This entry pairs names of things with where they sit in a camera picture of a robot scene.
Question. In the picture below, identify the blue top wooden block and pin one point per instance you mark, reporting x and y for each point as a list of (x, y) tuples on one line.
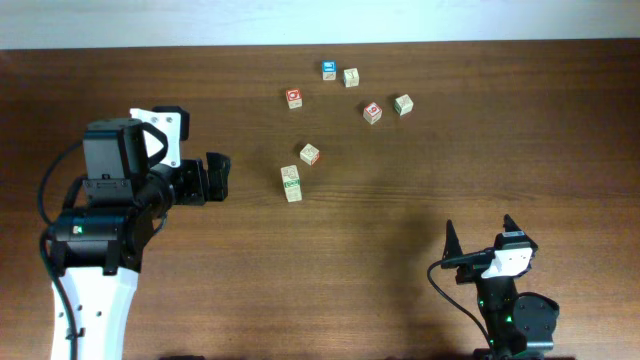
[(329, 70)]

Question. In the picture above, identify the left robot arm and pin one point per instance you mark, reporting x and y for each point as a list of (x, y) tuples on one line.
[(93, 251)]

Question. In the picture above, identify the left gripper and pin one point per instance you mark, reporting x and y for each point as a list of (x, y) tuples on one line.
[(195, 183)]

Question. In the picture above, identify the red number nine block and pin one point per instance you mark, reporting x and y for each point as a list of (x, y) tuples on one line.
[(372, 113)]

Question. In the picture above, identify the green edged picture block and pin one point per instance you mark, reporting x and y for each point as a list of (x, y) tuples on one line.
[(291, 183)]

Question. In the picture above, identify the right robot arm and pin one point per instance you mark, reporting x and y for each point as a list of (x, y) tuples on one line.
[(518, 325)]

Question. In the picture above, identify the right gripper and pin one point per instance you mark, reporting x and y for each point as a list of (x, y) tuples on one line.
[(470, 267)]

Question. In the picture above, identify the red top wooden block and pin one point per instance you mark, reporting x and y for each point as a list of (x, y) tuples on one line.
[(294, 98)]

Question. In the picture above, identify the plain wooden block letter J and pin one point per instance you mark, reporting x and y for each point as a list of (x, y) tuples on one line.
[(351, 77)]

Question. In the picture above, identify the green sided wooden block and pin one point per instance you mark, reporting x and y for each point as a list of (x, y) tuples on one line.
[(403, 105)]

